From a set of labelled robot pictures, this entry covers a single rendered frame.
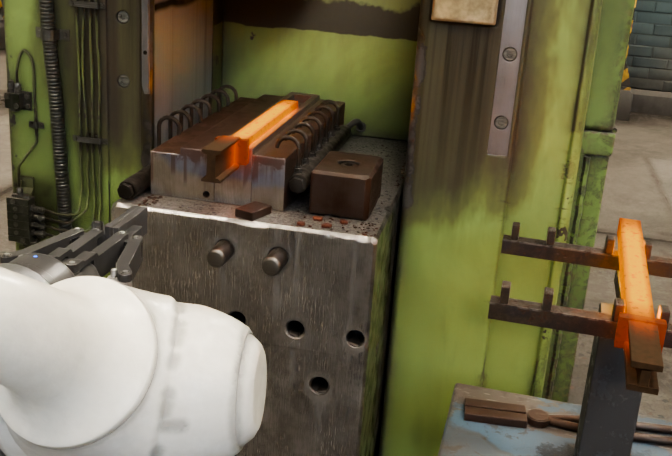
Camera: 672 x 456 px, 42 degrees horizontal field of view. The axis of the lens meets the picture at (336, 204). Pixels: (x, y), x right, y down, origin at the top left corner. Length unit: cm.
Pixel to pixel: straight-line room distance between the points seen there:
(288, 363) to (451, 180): 36
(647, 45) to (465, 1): 592
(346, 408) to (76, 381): 82
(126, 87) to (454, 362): 68
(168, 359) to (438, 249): 89
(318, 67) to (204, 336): 119
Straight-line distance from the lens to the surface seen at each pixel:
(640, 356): 87
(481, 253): 137
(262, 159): 124
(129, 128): 146
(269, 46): 171
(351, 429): 130
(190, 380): 53
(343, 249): 118
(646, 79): 720
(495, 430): 124
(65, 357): 49
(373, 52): 166
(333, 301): 121
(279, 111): 144
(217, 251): 119
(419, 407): 150
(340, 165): 125
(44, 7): 146
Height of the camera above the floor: 132
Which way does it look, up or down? 18 degrees down
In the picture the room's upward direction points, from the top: 4 degrees clockwise
